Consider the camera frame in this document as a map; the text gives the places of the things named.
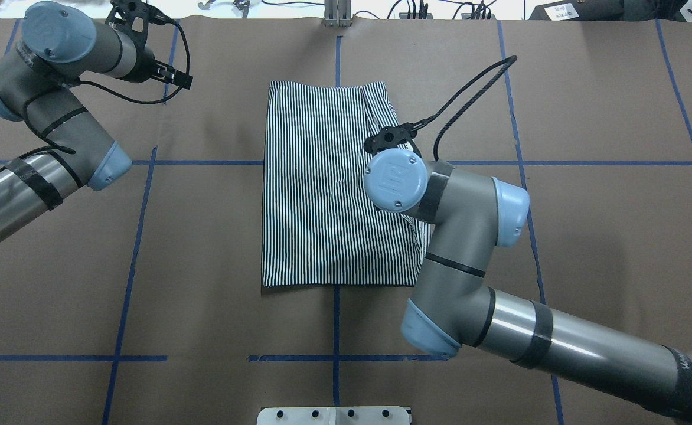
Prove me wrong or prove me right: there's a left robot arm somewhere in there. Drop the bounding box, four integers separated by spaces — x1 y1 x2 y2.
0 1 192 242

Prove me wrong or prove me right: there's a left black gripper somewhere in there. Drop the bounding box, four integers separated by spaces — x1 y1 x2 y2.
136 50 193 90

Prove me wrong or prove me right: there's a black box with label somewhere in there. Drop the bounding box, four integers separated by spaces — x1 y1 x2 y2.
527 1 625 21

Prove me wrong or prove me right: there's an aluminium frame post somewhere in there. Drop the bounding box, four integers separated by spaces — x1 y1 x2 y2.
322 0 353 28

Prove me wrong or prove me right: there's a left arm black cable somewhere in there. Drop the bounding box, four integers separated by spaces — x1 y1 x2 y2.
24 21 192 155

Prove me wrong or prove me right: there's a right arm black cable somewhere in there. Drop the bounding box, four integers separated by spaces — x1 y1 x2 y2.
411 55 518 161

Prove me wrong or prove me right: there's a navy white striped polo shirt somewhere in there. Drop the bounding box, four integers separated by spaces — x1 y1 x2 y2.
262 81 430 288

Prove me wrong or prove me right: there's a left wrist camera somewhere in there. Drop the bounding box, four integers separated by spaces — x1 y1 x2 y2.
105 1 178 45

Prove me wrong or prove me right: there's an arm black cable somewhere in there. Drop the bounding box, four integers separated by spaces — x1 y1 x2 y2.
411 55 518 161
24 21 192 155

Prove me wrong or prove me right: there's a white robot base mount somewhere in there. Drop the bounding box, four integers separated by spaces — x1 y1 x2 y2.
256 406 413 424

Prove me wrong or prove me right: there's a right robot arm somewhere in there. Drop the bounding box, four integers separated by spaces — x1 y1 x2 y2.
365 149 692 424

